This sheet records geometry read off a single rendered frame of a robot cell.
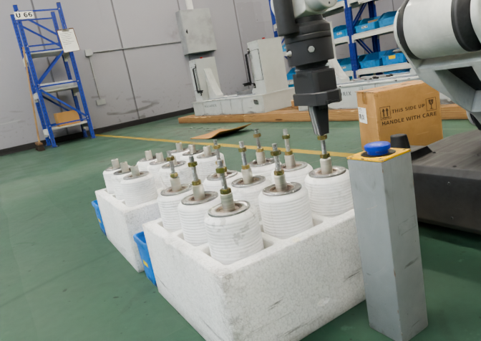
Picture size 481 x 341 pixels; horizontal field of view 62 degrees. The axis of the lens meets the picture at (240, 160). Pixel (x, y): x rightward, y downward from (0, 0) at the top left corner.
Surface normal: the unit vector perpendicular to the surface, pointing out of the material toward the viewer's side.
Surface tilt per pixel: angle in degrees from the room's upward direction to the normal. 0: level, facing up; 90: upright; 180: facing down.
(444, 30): 105
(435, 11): 76
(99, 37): 90
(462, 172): 46
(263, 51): 90
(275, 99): 90
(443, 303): 0
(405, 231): 90
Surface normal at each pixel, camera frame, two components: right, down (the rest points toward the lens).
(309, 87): -0.92, 0.24
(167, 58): 0.54, 0.07
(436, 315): -0.18, -0.96
